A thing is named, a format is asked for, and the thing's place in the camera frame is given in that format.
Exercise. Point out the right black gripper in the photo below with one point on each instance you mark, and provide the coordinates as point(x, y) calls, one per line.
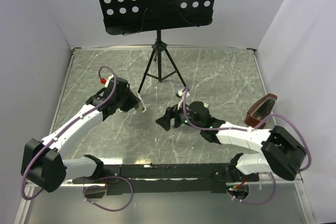
point(171, 112)

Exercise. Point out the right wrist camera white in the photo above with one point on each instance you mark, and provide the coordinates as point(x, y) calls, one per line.
point(182, 94)

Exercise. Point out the aluminium rail frame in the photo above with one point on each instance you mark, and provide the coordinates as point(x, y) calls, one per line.
point(275, 174)

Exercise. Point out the brown wooden metronome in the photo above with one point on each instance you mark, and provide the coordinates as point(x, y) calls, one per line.
point(260, 109)

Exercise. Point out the light blue stapler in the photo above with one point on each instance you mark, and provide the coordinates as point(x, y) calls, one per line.
point(140, 107)

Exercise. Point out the black perforated music stand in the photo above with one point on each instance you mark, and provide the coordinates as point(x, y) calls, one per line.
point(128, 17)

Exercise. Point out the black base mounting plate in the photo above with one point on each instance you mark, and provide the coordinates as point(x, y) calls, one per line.
point(168, 178)

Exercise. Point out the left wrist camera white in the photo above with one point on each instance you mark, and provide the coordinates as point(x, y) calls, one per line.
point(105, 81)

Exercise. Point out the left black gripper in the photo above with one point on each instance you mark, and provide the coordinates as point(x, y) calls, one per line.
point(133, 100)

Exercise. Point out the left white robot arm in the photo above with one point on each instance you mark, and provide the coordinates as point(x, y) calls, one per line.
point(43, 161)

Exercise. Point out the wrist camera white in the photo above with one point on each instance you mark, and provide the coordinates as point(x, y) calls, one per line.
point(105, 81)
point(182, 94)

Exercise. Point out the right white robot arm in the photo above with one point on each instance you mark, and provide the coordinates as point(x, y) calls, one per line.
point(274, 150)

